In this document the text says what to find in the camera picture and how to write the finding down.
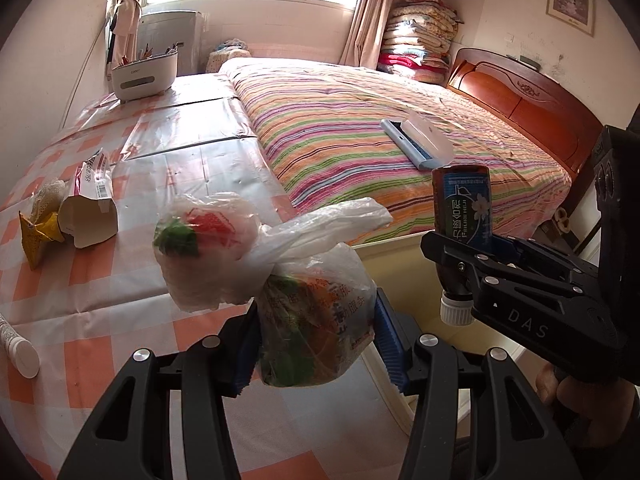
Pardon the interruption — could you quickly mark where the stack of folded quilts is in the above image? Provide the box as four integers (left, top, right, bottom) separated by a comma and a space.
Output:
376, 0, 460, 83

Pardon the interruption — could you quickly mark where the blue white open case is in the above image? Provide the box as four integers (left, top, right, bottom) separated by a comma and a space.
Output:
380, 112, 453, 171

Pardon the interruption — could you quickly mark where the beige tied curtain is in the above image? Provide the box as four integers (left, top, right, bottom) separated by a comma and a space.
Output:
105, 0, 146, 78

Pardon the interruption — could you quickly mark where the striped bed sheet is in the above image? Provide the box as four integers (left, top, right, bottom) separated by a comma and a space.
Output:
218, 57, 573, 248

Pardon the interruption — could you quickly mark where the torn white paper box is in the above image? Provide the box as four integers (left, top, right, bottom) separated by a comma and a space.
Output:
59, 147, 119, 249

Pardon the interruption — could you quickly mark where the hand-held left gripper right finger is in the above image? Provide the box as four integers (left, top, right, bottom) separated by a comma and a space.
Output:
372, 287, 583, 480

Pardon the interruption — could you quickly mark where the wooden headboard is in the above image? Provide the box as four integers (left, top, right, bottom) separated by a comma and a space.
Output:
445, 47, 605, 173

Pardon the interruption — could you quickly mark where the white desk organizer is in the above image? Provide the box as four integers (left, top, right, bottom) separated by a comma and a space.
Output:
111, 45, 179, 103

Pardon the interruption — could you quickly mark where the dark blue bottle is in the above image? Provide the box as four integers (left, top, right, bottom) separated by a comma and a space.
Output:
431, 164, 493, 327

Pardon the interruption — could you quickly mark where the floral covered stool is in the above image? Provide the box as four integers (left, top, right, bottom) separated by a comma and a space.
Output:
205, 37, 253, 73

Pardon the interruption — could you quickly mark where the person's right hand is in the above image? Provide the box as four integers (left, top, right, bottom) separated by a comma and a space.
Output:
535, 364, 626, 453

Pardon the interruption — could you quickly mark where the white bag red green print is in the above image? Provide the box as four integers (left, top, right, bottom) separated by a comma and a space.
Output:
151, 191, 394, 312

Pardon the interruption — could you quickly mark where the clear bag orange print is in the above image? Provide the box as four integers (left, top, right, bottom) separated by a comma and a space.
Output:
254, 242, 377, 388

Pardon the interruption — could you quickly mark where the white foam net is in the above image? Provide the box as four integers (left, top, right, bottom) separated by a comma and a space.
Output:
27, 180, 68, 223

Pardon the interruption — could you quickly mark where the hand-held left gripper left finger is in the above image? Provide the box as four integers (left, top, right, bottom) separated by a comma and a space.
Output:
57, 302, 263, 480

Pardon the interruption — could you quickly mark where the cream plastic trash bin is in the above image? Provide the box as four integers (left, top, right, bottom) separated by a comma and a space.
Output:
350, 230, 531, 436

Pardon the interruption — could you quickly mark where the framed picture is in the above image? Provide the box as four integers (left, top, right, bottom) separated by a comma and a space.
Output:
546, 0, 597, 37

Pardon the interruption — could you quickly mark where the white pill bottle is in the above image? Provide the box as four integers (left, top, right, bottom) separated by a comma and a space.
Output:
0, 312, 41, 377

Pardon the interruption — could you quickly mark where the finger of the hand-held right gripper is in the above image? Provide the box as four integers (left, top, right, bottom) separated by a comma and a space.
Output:
420, 230, 506, 311
492, 236, 601, 291

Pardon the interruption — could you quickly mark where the yellow snack wrapper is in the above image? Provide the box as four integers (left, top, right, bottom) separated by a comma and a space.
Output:
19, 210, 66, 271

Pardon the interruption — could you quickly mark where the white standing air conditioner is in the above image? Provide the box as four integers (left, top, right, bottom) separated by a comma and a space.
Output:
137, 10, 205, 77

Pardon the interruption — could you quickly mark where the orange checkered tablecloth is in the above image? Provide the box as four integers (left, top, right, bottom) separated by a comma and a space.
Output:
0, 72, 401, 480

